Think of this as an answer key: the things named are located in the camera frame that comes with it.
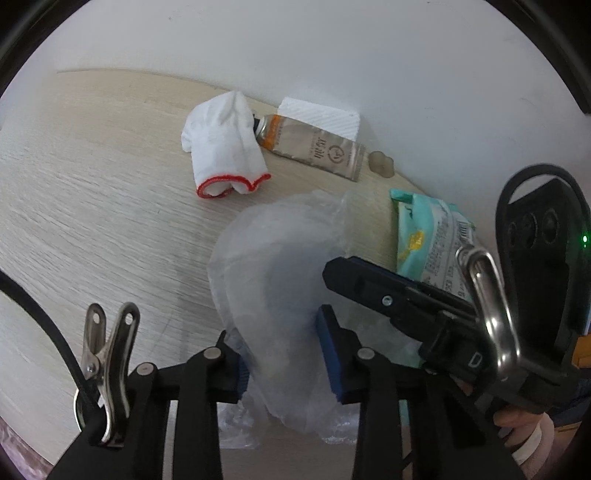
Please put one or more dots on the beige tube orange band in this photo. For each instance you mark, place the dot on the beige tube orange band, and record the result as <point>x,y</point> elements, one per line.
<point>314,150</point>

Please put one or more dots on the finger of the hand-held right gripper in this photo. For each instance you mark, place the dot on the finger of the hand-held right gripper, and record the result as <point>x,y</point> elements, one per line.
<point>364,281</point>
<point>425,287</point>

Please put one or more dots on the white folded tissue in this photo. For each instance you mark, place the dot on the white folded tissue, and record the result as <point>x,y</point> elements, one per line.
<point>323,115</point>

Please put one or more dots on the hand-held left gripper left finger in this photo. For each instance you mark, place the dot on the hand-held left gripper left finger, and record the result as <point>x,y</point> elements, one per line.
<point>242,381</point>

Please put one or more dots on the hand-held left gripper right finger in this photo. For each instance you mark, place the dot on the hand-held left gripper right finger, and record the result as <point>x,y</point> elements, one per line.
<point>330,355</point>

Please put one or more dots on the metal spring clip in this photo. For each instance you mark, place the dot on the metal spring clip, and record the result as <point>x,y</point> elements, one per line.
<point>113,360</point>
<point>505,332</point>

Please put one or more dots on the person's right hand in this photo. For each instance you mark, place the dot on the person's right hand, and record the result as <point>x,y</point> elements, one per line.
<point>517,417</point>

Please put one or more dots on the teal wet wipes packet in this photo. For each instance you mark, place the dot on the teal wet wipes packet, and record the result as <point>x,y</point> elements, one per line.
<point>420,230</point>

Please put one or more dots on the white ribbed wristband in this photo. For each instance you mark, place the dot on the white ribbed wristband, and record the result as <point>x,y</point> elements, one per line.
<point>528,445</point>

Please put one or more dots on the white glove red cuff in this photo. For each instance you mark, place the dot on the white glove red cuff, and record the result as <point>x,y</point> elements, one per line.
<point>221,138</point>

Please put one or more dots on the light wooden table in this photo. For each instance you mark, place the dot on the light wooden table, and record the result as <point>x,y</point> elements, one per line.
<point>92,207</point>

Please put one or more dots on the clear plastic bag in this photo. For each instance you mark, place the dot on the clear plastic bag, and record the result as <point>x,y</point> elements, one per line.
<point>332,203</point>

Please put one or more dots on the small beige lump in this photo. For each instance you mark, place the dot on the small beige lump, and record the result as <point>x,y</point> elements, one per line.
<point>381,164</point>

